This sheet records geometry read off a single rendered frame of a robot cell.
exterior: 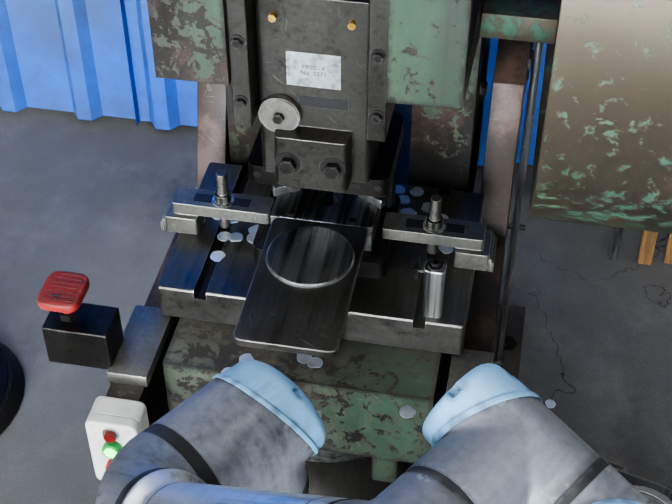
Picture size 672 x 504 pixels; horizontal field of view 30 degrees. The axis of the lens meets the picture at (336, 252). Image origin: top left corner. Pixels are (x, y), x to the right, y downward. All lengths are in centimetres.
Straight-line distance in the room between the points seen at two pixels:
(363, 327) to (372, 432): 15
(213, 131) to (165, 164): 110
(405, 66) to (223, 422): 56
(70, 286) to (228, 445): 68
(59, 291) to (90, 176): 144
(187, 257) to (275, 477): 75
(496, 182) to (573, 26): 93
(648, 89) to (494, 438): 45
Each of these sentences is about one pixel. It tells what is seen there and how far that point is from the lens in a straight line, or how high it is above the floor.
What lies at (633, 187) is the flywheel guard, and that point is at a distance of 128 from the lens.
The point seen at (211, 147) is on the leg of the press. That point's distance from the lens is 210.
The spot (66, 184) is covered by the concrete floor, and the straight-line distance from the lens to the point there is 317.
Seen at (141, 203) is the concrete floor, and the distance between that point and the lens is 307.
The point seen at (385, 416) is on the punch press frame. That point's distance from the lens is 178.
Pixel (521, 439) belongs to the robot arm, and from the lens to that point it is 84.
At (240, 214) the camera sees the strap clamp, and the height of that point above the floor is 75.
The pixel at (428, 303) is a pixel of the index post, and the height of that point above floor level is 73.
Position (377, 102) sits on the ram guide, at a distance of 156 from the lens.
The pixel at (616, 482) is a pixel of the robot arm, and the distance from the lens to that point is 85.
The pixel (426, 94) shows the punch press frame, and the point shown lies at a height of 108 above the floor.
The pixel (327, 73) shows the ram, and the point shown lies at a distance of 159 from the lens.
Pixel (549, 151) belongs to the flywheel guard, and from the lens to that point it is 124.
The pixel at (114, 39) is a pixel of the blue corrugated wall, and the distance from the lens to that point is 319.
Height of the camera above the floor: 196
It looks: 42 degrees down
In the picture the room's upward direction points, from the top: straight up
